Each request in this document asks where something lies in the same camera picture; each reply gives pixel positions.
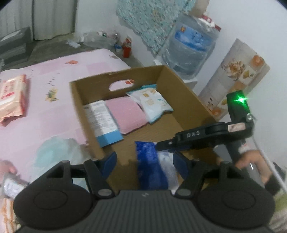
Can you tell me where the pink cloth pad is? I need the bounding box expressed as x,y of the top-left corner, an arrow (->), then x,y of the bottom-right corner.
105,97 -> 148,135

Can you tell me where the white snack packet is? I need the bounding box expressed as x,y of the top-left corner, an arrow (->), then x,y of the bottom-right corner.
126,84 -> 174,124

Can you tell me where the light patterned cloth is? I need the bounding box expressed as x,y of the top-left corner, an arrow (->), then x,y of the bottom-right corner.
268,190 -> 287,232

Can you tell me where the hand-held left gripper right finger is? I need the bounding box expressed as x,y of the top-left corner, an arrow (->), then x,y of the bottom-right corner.
173,152 -> 241,198

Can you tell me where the white cable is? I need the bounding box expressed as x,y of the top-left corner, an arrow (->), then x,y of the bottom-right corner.
253,137 -> 285,191

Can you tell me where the grey silver packet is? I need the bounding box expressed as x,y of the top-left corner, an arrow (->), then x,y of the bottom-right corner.
2,172 -> 29,200

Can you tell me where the flower printed board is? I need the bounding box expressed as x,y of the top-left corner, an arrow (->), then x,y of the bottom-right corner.
198,38 -> 270,122

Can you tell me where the clear plastic bag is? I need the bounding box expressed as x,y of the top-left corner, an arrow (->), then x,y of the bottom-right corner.
82,30 -> 119,48

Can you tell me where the person's right hand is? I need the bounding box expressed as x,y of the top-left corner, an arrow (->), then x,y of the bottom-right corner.
235,150 -> 273,185

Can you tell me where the dark grey storage box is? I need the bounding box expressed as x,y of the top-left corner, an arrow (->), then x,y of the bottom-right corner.
0,26 -> 33,65

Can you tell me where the grey curtain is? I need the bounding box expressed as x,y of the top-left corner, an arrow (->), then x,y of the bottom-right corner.
0,0 -> 78,41

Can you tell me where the blue water jug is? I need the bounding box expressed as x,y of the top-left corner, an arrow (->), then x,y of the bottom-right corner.
160,13 -> 219,79

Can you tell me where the red and white packet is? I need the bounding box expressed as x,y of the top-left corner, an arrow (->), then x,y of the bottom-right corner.
197,13 -> 221,33

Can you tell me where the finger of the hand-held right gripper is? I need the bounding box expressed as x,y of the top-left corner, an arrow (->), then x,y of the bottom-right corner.
156,138 -> 216,151

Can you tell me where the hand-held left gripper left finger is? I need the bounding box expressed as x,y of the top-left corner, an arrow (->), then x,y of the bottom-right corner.
46,151 -> 117,199

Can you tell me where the pink printed bed sheet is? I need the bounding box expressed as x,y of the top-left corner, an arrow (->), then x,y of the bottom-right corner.
0,48 -> 131,202

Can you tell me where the red bottle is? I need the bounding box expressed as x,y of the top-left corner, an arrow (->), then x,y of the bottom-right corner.
122,38 -> 133,59

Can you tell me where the white and blue box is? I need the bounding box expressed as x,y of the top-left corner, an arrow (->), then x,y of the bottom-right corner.
83,100 -> 124,148

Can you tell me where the blue packet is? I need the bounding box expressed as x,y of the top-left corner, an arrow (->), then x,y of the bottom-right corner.
135,141 -> 180,191

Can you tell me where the pink wet wipes pack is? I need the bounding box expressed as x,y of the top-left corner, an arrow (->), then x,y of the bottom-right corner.
0,74 -> 29,126

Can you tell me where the brown cardboard box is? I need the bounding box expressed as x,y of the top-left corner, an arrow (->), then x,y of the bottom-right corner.
69,65 -> 225,194

